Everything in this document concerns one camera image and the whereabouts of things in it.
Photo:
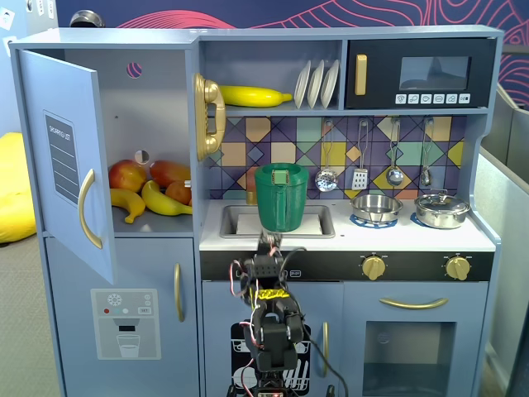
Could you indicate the grey partition panel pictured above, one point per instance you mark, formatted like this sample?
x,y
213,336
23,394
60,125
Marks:
x,y
504,207

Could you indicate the yellow beanbag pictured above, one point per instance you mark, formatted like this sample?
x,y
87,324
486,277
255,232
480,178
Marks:
x,y
14,186

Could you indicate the black microwave door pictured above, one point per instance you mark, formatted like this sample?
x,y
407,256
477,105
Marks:
x,y
413,54

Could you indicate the steel toy skimmer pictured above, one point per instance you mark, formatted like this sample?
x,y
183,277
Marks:
x,y
327,180

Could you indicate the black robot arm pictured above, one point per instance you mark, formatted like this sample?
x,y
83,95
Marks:
x,y
274,339

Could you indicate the open steel toy pot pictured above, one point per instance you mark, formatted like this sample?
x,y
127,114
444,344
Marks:
x,y
374,207

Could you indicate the white toy plate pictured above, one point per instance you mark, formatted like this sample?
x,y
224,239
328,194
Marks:
x,y
301,84
316,84
330,84

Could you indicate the steel toy pot with lid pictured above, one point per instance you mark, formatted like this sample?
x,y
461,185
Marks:
x,y
440,211

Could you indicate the gold stove knob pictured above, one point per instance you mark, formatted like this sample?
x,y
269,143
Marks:
x,y
457,268
374,268

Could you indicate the blue toy kitchen body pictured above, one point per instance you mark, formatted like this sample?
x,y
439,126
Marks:
x,y
413,136

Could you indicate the steel toy spoon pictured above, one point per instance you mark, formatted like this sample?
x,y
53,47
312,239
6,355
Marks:
x,y
426,175

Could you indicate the steel toy ladle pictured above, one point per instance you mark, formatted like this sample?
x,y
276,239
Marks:
x,y
394,177

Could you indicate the steel toy spatula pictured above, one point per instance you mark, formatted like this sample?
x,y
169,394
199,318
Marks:
x,y
360,180

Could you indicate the blue door with shopping list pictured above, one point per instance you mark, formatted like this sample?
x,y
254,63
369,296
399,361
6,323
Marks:
x,y
62,165

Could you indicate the gold toy telephone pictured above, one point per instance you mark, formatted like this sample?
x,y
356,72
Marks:
x,y
208,111

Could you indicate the green plastic mug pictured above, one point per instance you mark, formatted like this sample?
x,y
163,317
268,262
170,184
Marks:
x,y
268,202

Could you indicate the orange toy fruit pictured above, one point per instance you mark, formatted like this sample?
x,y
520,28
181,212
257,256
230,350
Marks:
x,y
177,193

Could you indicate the yellow tape band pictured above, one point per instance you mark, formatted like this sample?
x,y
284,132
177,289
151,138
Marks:
x,y
273,295

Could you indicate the blue dishwasher door with sticker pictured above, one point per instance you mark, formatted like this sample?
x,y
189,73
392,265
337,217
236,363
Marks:
x,y
223,331

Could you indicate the blue door with ice dispenser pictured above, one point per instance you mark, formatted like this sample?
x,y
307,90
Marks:
x,y
70,269

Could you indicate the yellow toy banana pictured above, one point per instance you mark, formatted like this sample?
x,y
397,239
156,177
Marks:
x,y
126,202
252,96
161,202

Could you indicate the grey toy sink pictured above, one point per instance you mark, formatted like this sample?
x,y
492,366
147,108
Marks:
x,y
322,223

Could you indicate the gold toy faucet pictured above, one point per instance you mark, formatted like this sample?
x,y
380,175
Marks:
x,y
251,197

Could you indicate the blue oven door with window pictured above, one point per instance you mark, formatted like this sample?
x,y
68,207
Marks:
x,y
413,322

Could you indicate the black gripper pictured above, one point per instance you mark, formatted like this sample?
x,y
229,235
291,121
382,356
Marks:
x,y
268,247

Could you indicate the red yellow toy mango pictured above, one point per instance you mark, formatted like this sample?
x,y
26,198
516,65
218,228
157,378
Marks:
x,y
169,171
126,175

